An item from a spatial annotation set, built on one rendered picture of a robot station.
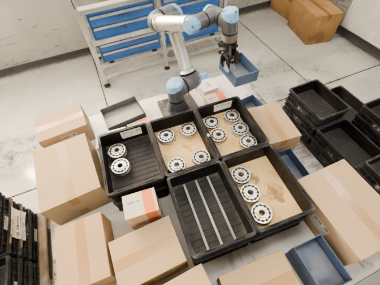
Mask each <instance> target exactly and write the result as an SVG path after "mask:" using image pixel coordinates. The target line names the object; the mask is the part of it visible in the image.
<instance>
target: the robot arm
mask: <svg viewBox="0 0 380 285"><path fill-rule="evenodd" d="M214 24H215V25H217V26H220V27H222V41H220V42H218V46H219V48H224V50H222V52H221V53H222V54H221V56H220V63H221V65H222V67H223V68H224V70H225V71H226V72H227V73H228V72H229V69H230V70H231V69H233V70H236V67H235V65H234V64H236V63H238V61H239V62H240V53H239V52H238V51H237V49H236V48H238V44H237V40H238V24H239V10H238V8H237V7H235V6H227V7H225V8H224V9H222V8H220V7H217V6H216V5H211V4H208V5H206V6H205V7H204V9H203V11H201V12H199V13H197V14H194V15H183V12H182V10H181V8H180V7H179V6H178V5H177V4H175V3H172V4H167V5H166V6H163V7H160V8H158V9H155V10H153V11H152V12H151V13H150V14H149V16H148V26H149V28H150V29H151V30H152V31H154V32H163V31H165V32H166V33H167V34H168V35H169V38H170V41H171V44H172V47H173V50H174V53H175V56H176V59H177V61H178V65H179V68H180V72H179V75H180V77H172V78H171V79H169V80H168V82H167V84H166V90H167V96H168V103H167V111H168V112H169V113H170V114H176V113H179V112H182V111H186V110H187V108H188V105H187V103H186V101H185V99H184V95H185V94H187V93H188V92H190V91H192V90H193V89H196V88H197V87H198V86H199V85H200V84H201V81H202V78H201V74H200V73H199V71H198V70H196V69H195V68H194V67H192V63H191V60H190V57H189V54H188V50H187V47H186V44H185V41H184V37H183V34H182V32H186V33H187V34H188V35H193V34H196V33H198V32H199V31H202V30H204V29H206V28H208V27H210V26H212V25H214ZM238 56H239V59H238ZM228 68H229V69H228Z"/></svg>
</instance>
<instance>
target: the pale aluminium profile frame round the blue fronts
mask: <svg viewBox="0 0 380 285"><path fill-rule="evenodd" d="M155 1H156V7H155V9H158V8H160V7H162V6H161V5H160V1H159V0H155ZM69 2H70V5H71V7H72V9H73V11H74V14H75V16H76V18H77V21H78V23H79V26H80V28H81V30H82V32H83V35H84V37H85V39H86V42H87V44H88V46H89V49H90V51H91V53H92V55H93V58H94V61H95V63H96V65H97V67H98V70H99V72H100V74H101V76H102V79H103V82H104V83H105V85H104V87H105V88H108V87H110V84H109V83H108V82H107V80H108V79H112V78H115V77H119V76H122V75H126V74H130V73H133V72H136V71H140V70H144V69H146V68H150V67H154V66H157V65H160V64H165V67H164V69H165V70H169V69H170V67H169V64H168V62H171V61H175V60H177V59H176V56H173V57H168V56H167V53H168V52H169V51H170V50H172V49H173V47H172V45H170V46H166V43H165V39H166V37H165V31H163V32H159V36H160V37H161V38H159V39H160V43H161V48H157V49H154V50H151V51H147V52H145V53H141V54H137V55H133V56H130V57H126V58H123V59H118V60H116V61H110V62H108V63H104V64H101V61H100V59H101V54H98V53H99V52H100V51H99V49H98V47H96V46H99V45H103V44H108V43H111V42H114V41H119V40H123V39H125V38H130V37H134V36H138V35H141V34H146V33H150V32H153V31H152V30H151V29H150V28H149V27H148V28H144V29H139V30H136V31H132V32H128V33H124V34H119V35H116V36H112V37H108V38H104V39H101V40H97V41H95V39H94V37H91V35H90V33H89V30H88V27H87V26H89V23H85V20H84V18H83V16H80V15H79V13H78V10H77V7H79V5H78V3H77V0H69ZM225 7H227V0H223V6H222V8H223V9H224V8H225ZM76 12H77V14H76ZM77 15H78V16H77ZM219 36H220V37H221V38H220V39H219V38H218V37H219ZM212 38H213V39H214V40H215V41H216V42H217V43H218V42H220V41H222V27H221V28H220V27H219V26H218V33H212V34H209V35H207V36H203V37H199V38H195V39H192V40H188V41H185V44H186V46H187V45H191V44H195V43H197V42H201V41H205V40H209V39H212ZM216 48H219V46H218V44H215V45H212V46H208V47H204V48H201V49H197V50H194V51H190V52H188V54H189V56H191V55H195V54H199V53H203V52H205V51H209V50H213V49H216ZM158 53H160V55H161V57H162V59H161V60H159V61H155V62H152V63H148V64H144V65H142V66H138V67H134V68H130V69H127V70H124V71H120V72H116V73H114V74H109V75H107V74H105V73H104V69H105V68H108V67H111V66H116V65H118V64H122V63H126V62H130V61H134V60H136V59H140V58H144V57H148V56H151V55H154V54H158Z"/></svg>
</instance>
